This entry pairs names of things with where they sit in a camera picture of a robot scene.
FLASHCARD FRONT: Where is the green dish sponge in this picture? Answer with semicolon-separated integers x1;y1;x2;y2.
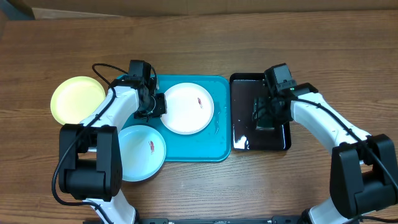
256;119;275;131

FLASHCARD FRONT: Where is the white round plate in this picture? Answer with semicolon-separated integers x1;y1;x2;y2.
160;83;215;135

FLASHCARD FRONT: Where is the yellow-green round plate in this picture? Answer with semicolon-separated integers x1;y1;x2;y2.
50;76;106;125

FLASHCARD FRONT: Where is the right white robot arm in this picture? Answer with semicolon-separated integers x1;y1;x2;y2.
252;82;397;223

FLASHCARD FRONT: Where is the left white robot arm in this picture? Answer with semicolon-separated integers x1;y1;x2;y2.
52;75;165;223

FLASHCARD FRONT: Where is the black rectangular water tray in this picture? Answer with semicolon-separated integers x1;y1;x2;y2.
229;73;292;151

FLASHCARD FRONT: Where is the light blue round plate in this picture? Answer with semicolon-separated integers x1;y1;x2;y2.
119;125;166;182

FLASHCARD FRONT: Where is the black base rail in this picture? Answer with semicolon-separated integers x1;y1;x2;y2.
133;215;310;224

